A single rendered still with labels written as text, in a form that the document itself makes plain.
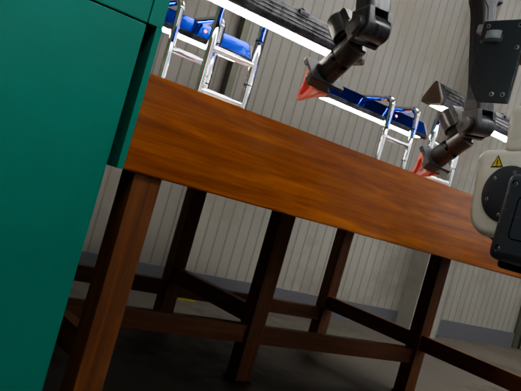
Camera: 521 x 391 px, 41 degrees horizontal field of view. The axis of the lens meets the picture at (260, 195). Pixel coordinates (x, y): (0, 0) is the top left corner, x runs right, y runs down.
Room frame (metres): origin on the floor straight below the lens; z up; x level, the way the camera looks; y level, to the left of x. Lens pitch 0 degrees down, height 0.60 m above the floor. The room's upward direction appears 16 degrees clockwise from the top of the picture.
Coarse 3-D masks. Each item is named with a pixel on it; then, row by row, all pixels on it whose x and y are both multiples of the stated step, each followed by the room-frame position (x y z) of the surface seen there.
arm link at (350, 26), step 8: (344, 8) 1.57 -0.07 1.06; (336, 16) 1.57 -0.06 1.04; (344, 16) 1.56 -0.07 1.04; (360, 16) 1.47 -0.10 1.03; (328, 24) 1.60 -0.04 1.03; (336, 24) 1.57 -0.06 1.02; (344, 24) 1.56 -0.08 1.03; (352, 24) 1.49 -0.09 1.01; (360, 24) 1.47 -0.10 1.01; (336, 32) 1.56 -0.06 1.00; (352, 32) 1.48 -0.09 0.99; (336, 40) 1.58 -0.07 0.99; (352, 40) 1.50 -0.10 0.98; (360, 40) 1.51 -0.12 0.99; (376, 48) 1.54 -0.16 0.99
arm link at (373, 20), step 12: (360, 0) 1.50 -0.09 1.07; (372, 0) 1.48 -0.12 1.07; (384, 0) 1.49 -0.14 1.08; (360, 12) 1.49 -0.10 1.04; (372, 12) 1.47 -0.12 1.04; (384, 12) 1.50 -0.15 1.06; (372, 24) 1.47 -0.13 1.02; (384, 24) 1.49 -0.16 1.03; (360, 36) 1.49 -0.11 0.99; (372, 36) 1.49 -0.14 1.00; (384, 36) 1.50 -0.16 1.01
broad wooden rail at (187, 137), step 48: (144, 96) 1.28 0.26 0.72; (192, 96) 1.34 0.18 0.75; (144, 144) 1.30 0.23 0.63; (192, 144) 1.36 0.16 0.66; (240, 144) 1.42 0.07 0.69; (288, 144) 1.50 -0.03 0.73; (336, 144) 1.58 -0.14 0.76; (240, 192) 1.44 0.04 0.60; (288, 192) 1.52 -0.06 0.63; (336, 192) 1.60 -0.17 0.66; (384, 192) 1.69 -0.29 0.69; (432, 192) 1.79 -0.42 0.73; (384, 240) 1.72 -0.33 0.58; (432, 240) 1.82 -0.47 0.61; (480, 240) 1.94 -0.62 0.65
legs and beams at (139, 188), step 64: (128, 192) 1.31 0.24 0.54; (192, 192) 2.72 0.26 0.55; (128, 256) 1.33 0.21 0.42; (64, 320) 1.44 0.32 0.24; (128, 320) 2.01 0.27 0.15; (192, 320) 2.14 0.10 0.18; (256, 320) 2.27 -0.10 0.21; (320, 320) 3.22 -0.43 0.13; (384, 320) 2.94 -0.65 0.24; (64, 384) 1.34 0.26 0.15; (512, 384) 2.43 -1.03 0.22
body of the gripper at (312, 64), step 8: (328, 56) 1.56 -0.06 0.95; (312, 64) 1.58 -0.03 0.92; (320, 64) 1.58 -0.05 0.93; (328, 64) 1.56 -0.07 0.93; (336, 64) 1.55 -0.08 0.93; (312, 72) 1.56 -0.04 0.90; (320, 72) 1.58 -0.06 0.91; (328, 72) 1.57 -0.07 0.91; (336, 72) 1.56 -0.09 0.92; (344, 72) 1.58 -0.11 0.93; (320, 80) 1.57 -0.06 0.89; (328, 80) 1.58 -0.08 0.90; (336, 80) 1.62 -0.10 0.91; (336, 88) 1.61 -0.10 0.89
